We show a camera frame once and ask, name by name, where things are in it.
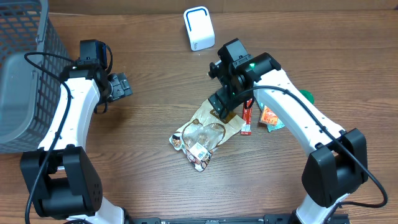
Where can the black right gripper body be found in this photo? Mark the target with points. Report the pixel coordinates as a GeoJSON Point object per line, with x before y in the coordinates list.
{"type": "Point", "coordinates": [229, 98]}

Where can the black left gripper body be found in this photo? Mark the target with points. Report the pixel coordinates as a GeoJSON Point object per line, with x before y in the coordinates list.
{"type": "Point", "coordinates": [119, 87]}

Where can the red snack stick packet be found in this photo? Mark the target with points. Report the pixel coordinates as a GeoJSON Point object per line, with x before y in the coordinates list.
{"type": "Point", "coordinates": [247, 114]}

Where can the orange Kleenex tissue pack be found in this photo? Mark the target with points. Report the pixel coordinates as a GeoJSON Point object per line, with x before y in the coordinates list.
{"type": "Point", "coordinates": [268, 117]}

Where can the teal wet wipes pack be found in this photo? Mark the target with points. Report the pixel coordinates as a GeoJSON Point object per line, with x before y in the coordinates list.
{"type": "Point", "coordinates": [270, 128]}

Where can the brown white snack bag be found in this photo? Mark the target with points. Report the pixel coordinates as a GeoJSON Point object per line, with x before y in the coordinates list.
{"type": "Point", "coordinates": [199, 138]}

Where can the green lid jar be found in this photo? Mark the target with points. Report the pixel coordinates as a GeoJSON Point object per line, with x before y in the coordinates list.
{"type": "Point", "coordinates": [307, 95]}

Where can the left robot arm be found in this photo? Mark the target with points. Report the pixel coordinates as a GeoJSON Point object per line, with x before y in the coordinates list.
{"type": "Point", "coordinates": [62, 181]}

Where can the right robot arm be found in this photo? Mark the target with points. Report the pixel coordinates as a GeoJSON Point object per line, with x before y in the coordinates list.
{"type": "Point", "coordinates": [336, 158]}

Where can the white barcode scanner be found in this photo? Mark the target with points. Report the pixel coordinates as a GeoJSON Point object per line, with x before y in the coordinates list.
{"type": "Point", "coordinates": [199, 27]}

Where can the grey plastic mesh basket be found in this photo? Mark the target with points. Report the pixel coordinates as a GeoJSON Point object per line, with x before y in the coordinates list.
{"type": "Point", "coordinates": [30, 49]}

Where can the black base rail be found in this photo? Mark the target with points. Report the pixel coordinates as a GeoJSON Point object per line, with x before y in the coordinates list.
{"type": "Point", "coordinates": [266, 219]}

